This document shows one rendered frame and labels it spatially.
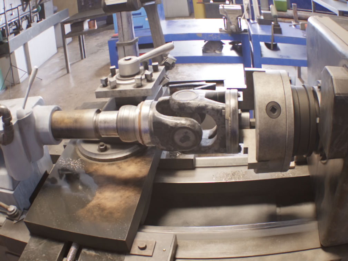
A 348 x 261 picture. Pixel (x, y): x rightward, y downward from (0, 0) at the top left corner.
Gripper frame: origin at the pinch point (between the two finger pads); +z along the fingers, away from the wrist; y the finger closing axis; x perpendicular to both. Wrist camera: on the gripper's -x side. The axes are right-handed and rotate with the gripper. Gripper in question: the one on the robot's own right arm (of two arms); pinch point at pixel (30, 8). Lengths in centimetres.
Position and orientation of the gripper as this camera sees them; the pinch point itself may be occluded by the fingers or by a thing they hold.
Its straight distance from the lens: 166.9
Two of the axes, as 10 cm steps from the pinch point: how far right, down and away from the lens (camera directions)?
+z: -0.6, 10.0, 0.1
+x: 3.2, 0.1, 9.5
